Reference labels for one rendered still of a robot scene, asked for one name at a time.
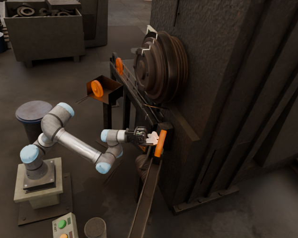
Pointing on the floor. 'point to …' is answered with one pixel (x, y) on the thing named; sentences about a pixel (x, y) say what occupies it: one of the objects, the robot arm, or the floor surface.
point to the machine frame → (226, 90)
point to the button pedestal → (65, 226)
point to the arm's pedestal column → (47, 205)
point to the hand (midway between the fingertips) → (160, 140)
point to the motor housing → (140, 175)
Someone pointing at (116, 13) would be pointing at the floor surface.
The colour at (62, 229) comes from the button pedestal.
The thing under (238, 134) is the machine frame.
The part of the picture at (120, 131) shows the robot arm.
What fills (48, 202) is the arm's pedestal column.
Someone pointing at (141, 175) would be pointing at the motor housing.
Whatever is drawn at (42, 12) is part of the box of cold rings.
